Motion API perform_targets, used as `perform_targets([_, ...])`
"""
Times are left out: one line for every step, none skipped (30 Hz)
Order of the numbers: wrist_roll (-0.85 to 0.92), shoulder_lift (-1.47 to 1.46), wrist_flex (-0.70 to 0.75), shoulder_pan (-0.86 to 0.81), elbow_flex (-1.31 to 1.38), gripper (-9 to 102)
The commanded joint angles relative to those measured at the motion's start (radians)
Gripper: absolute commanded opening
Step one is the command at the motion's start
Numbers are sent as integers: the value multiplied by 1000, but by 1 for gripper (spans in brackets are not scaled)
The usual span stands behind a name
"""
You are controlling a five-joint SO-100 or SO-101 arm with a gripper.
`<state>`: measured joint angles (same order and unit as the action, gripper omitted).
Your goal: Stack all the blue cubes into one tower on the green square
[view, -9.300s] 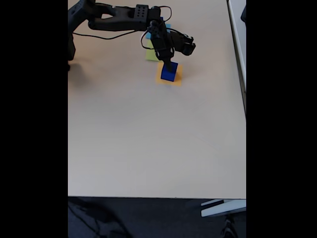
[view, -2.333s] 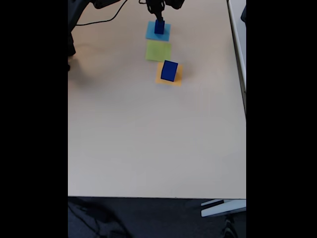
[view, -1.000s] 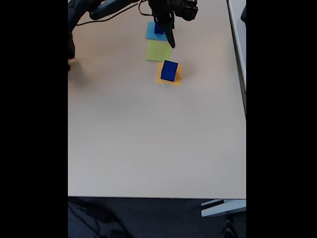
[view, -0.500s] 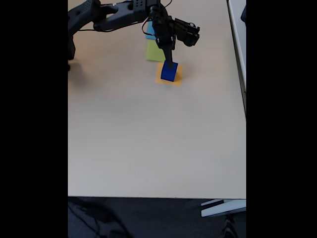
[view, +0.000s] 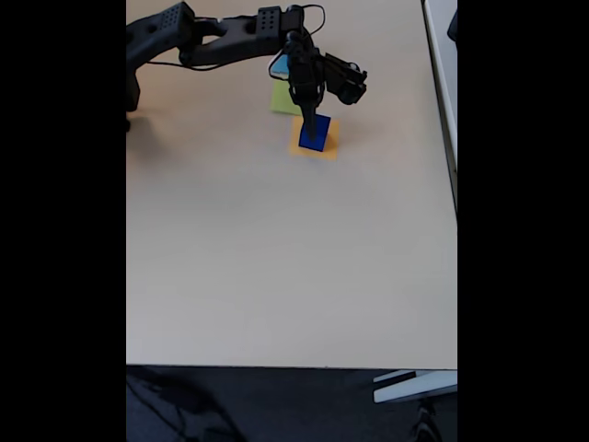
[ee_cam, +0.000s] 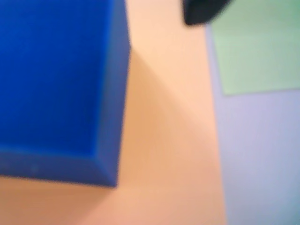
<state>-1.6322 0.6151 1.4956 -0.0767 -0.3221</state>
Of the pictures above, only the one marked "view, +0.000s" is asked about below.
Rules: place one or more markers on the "blue paper square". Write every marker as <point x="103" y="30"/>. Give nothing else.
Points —
<point x="278" y="69"/>

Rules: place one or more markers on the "green paper square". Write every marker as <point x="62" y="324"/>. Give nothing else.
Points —
<point x="280" y="101"/>

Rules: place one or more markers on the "large blue cube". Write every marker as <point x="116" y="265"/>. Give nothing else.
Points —
<point x="322" y="138"/>

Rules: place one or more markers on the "orange paper square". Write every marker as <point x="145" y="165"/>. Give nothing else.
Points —
<point x="334" y="138"/>

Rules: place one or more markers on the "dark blue object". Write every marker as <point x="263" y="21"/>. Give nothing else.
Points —
<point x="453" y="25"/>

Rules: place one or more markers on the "white table foot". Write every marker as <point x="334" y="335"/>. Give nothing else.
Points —
<point x="414" y="387"/>

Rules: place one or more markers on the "white neighbouring table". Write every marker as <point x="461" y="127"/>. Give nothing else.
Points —
<point x="444" y="69"/>

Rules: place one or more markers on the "black camera box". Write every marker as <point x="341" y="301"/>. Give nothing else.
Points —
<point x="347" y="83"/>

